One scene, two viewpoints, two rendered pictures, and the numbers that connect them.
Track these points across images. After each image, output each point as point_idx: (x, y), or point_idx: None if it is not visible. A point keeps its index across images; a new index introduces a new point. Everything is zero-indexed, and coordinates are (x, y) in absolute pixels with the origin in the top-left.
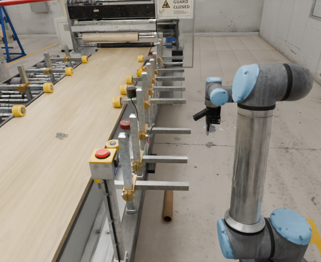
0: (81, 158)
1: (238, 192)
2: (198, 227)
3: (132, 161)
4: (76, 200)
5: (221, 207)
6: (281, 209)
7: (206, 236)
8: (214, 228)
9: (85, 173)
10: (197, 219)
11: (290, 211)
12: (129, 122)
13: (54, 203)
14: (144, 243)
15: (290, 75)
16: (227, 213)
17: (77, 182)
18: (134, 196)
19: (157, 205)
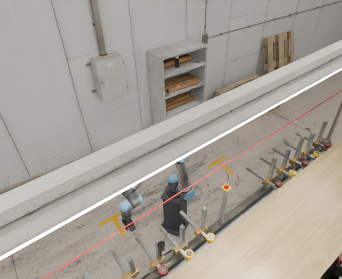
0: (212, 255)
1: (188, 178)
2: (144, 271)
3: (185, 244)
4: (229, 230)
5: (118, 269)
6: (171, 180)
7: (147, 263)
8: (138, 263)
9: (217, 242)
10: (138, 276)
11: (170, 178)
12: (161, 267)
13: (238, 234)
14: None
15: None
16: (187, 189)
17: (223, 239)
18: None
19: None
